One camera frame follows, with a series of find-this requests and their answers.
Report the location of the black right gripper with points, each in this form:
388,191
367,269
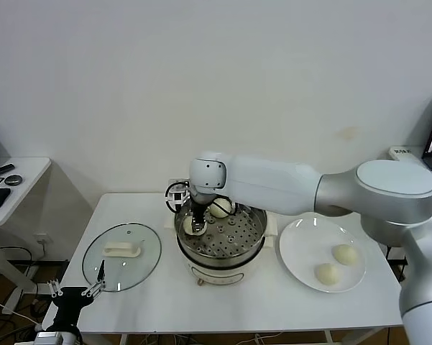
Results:
200,212

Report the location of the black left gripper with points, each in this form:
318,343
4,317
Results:
72,302

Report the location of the white steamed baozi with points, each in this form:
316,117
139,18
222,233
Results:
186,225
345,254
221,211
327,274

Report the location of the glass pot lid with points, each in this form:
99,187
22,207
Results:
136,273

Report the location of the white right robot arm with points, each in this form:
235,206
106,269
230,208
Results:
273,183

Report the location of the stainless steel steamer basket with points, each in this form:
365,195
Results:
237,237

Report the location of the white side table with mouse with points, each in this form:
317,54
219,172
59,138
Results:
25,187

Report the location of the white round plate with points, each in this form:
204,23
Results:
309,244

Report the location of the round black disc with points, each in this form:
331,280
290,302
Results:
14,180

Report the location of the black remote stick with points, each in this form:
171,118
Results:
4,170

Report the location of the small printed label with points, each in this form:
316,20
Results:
402,151

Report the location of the white side table with laptop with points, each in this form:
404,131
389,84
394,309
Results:
418,156

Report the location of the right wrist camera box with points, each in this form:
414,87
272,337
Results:
176,196

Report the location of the white wall socket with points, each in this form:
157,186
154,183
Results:
41,239

